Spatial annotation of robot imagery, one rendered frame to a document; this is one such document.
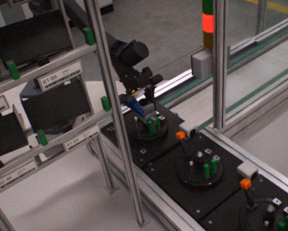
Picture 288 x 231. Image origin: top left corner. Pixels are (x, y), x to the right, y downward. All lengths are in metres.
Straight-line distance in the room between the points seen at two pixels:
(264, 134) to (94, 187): 0.63
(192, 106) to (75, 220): 0.60
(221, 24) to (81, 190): 0.69
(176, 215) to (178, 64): 2.47
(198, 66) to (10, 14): 3.22
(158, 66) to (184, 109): 2.00
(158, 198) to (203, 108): 0.47
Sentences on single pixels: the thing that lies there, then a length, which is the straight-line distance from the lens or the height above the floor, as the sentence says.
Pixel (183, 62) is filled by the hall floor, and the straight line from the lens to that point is 3.37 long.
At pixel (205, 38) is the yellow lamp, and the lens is 1.03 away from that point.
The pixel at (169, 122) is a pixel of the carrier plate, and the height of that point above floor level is 0.97.
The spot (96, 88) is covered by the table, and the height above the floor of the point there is 0.86.
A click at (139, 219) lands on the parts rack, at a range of 1.08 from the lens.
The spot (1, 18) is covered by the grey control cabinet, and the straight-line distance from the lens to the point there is 4.07.
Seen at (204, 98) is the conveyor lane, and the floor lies 0.92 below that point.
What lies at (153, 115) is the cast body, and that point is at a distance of 1.14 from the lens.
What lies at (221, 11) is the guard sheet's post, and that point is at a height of 1.38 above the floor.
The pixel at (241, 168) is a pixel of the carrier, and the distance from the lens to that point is 1.05.
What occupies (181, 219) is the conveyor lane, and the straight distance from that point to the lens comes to 0.99.
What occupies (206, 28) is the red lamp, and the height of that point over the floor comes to 1.32.
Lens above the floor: 1.78
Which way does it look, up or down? 40 degrees down
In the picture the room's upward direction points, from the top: 9 degrees counter-clockwise
